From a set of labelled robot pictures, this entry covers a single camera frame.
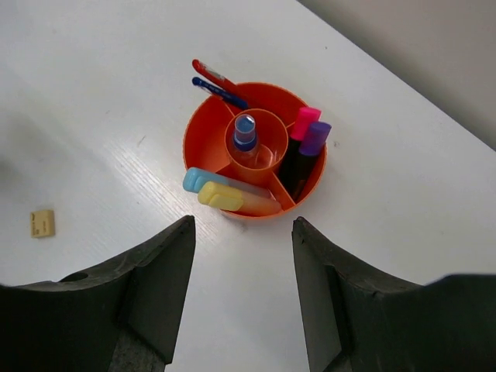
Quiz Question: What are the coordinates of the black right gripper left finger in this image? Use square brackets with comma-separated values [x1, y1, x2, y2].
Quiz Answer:
[1, 215, 195, 371]

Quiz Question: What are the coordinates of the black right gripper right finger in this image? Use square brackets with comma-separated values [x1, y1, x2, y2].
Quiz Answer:
[292, 218, 495, 371]

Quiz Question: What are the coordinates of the yellow glue stick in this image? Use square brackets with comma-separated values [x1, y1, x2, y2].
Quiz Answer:
[198, 181, 282, 216]

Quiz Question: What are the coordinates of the blue-capped clear tube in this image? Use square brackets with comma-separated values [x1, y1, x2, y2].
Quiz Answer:
[182, 167, 272, 199]

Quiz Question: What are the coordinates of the purple highlighter marker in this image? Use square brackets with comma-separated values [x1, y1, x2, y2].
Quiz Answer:
[288, 122, 332, 202]

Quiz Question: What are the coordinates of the small blue-capped glue bottle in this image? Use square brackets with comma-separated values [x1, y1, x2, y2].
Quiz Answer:
[229, 114, 274, 169]

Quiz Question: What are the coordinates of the orange round organizer container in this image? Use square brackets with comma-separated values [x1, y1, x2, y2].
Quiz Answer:
[183, 82, 327, 221]

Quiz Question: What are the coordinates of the pink highlighter marker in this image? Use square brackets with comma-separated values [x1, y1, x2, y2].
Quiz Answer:
[278, 106, 322, 190]

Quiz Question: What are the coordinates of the blue gel pen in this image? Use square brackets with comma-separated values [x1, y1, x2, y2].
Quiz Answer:
[191, 77, 249, 110]

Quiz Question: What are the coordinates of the red pen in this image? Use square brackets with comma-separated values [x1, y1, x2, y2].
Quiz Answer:
[191, 59, 248, 104]

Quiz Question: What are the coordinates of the small tan eraser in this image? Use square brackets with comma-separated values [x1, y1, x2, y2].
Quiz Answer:
[29, 209, 55, 239]

